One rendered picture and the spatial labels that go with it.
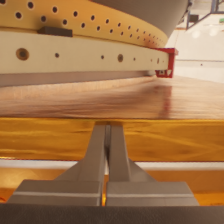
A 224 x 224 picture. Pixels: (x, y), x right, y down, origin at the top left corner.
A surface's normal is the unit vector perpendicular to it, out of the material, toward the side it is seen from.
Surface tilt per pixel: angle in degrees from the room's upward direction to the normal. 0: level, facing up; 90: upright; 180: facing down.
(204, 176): 90
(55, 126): 90
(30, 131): 90
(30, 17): 62
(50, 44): 90
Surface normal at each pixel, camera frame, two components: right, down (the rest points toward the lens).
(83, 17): 0.58, 0.65
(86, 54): 0.64, 0.22
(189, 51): -0.03, 0.28
